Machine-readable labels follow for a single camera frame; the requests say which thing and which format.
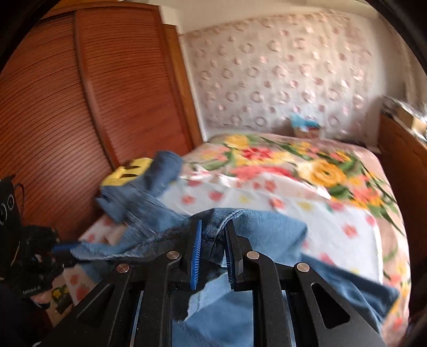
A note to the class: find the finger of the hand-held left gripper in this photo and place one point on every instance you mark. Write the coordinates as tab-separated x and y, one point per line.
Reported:
66	248

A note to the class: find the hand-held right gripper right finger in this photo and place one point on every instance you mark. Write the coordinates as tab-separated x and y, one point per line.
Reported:
232	263

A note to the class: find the cardboard box with blue contents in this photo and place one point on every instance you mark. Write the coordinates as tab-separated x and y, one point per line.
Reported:
307	128

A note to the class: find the yellow plush toy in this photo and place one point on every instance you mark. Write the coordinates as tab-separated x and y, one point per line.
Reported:
133	168

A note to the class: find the wooden slatted wardrobe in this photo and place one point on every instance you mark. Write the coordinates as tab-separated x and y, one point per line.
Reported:
100	100

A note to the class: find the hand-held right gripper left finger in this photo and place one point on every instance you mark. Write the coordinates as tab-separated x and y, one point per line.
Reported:
196	257

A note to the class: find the wooden side cabinet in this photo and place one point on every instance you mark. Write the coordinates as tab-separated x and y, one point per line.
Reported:
407	173

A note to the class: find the circle-patterned wall curtain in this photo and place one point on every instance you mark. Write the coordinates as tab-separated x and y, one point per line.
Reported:
283	73

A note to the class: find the floral blanket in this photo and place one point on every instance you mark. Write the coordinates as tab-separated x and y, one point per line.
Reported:
333	173

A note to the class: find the white strawberry-print sheet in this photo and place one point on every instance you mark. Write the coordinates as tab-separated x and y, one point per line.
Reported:
283	200

